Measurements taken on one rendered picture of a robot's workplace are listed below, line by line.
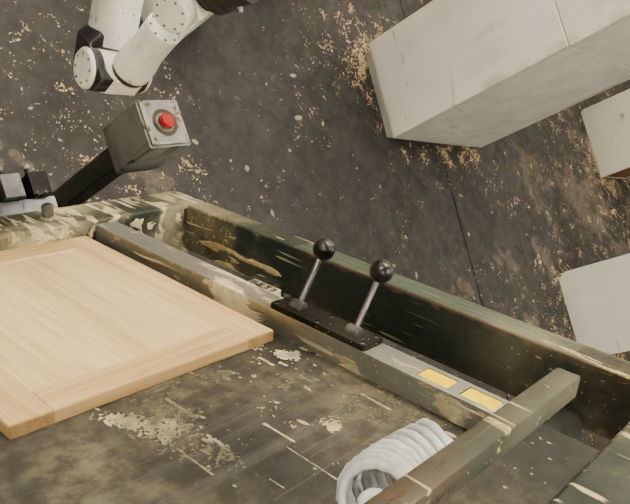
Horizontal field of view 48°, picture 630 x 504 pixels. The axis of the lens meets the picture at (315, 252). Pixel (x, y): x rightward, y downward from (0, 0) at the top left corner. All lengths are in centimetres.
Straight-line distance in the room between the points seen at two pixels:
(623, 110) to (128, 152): 486
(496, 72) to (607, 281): 184
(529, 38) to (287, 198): 131
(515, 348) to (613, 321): 368
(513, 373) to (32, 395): 73
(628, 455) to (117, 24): 109
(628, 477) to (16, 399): 71
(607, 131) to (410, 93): 265
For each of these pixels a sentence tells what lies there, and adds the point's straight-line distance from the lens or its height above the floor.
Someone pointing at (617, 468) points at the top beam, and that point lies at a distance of 82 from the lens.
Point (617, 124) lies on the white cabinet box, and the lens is 614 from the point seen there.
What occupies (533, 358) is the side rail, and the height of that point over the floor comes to 164.
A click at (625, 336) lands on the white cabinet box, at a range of 486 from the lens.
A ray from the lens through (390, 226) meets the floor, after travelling 369.
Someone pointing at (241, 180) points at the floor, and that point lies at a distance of 309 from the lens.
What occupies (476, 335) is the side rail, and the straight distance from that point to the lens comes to 124.
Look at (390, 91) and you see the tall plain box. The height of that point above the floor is 12.
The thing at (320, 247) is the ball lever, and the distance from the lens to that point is 116.
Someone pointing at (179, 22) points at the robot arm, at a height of 140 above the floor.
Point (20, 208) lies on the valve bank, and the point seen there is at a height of 74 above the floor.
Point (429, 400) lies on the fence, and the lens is 102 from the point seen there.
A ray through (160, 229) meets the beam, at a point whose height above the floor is 88.
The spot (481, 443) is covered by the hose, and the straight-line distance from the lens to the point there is 49.
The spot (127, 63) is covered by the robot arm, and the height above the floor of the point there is 123.
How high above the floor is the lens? 224
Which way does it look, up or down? 44 degrees down
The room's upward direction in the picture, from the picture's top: 67 degrees clockwise
